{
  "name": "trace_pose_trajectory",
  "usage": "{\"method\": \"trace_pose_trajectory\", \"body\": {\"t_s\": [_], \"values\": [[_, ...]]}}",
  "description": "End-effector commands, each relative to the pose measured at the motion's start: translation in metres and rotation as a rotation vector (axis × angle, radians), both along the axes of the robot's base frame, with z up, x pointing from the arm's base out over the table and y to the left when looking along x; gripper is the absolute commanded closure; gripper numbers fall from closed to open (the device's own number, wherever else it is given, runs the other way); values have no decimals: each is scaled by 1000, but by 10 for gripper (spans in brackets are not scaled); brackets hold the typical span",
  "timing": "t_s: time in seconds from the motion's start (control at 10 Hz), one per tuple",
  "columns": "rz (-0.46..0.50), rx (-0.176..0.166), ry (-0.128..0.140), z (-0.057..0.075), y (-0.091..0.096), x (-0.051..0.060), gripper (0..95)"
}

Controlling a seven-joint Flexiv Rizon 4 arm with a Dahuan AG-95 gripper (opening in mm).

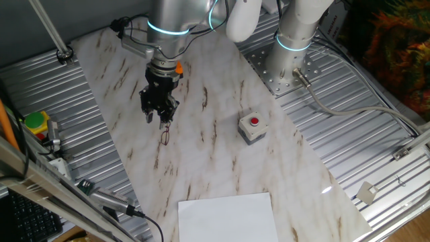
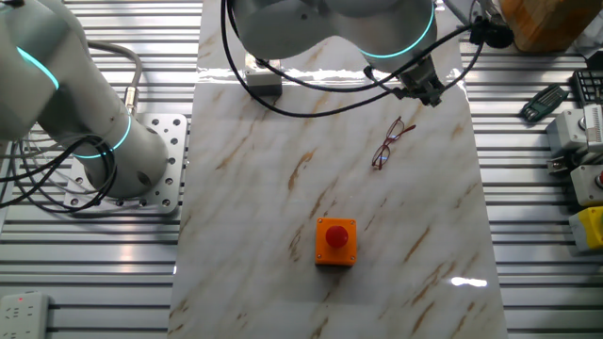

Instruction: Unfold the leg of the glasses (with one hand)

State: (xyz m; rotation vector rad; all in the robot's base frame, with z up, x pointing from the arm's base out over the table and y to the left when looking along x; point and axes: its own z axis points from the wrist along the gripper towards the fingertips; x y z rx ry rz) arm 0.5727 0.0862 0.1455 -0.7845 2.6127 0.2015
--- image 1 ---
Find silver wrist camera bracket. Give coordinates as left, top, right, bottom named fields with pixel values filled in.
left=120, top=32, right=155, bottom=60

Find black keyboard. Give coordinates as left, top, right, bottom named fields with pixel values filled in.
left=0, top=191, right=64, bottom=242

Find small white adhesive mount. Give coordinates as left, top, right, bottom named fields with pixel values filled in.
left=355, top=181, right=380, bottom=206

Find aluminium profile beam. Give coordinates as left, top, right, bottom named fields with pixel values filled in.
left=0, top=136, right=138, bottom=242

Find colourful patterned cloth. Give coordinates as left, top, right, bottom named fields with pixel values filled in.
left=335, top=0, right=430, bottom=122

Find dark red framed glasses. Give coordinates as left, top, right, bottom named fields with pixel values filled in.
left=160, top=122, right=171, bottom=146

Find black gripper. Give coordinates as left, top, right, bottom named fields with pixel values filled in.
left=139, top=62, right=184, bottom=130

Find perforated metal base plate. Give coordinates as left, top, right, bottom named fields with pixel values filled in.
left=245, top=43, right=322, bottom=98

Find marble patterned board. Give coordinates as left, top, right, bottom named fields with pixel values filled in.
left=71, top=0, right=373, bottom=242

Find white paper sheet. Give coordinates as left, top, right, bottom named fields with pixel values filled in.
left=177, top=192, right=280, bottom=242

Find orange pole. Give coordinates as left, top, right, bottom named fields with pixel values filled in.
left=0, top=99, right=20, bottom=151

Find aluminium corner bracket rail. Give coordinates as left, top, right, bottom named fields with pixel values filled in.
left=392, top=129, right=430, bottom=161

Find silver ribbed camera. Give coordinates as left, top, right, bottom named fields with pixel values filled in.
left=89, top=187, right=145, bottom=218

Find thick grey base cable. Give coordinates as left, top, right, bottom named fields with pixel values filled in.
left=291, top=67, right=425, bottom=135

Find yellow box green button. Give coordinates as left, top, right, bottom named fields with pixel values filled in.
left=24, top=110, right=51, bottom=140

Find white printed carton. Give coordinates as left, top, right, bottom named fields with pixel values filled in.
left=317, top=5, right=350, bottom=43

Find black cable of ribbed camera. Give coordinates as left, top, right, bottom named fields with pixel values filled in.
left=140, top=213, right=165, bottom=242

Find grey box small red button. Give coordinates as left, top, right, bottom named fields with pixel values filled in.
left=237, top=110, right=269, bottom=146

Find aluminium frame post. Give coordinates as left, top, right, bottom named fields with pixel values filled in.
left=28, top=0, right=75, bottom=67

